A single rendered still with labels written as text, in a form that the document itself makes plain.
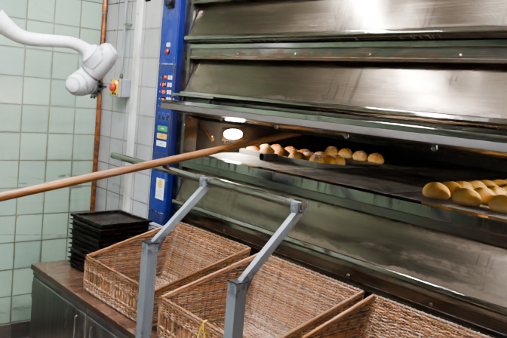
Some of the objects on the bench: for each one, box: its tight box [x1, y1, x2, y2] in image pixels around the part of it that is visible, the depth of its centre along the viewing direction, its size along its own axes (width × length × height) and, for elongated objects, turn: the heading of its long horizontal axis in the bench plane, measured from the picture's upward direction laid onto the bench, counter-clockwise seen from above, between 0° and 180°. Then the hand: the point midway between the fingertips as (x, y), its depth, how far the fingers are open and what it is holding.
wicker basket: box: [157, 253, 364, 338], centre depth 219 cm, size 49×56×28 cm
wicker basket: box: [83, 221, 251, 330], centre depth 265 cm, size 49×56×28 cm
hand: (102, 86), depth 326 cm, fingers closed
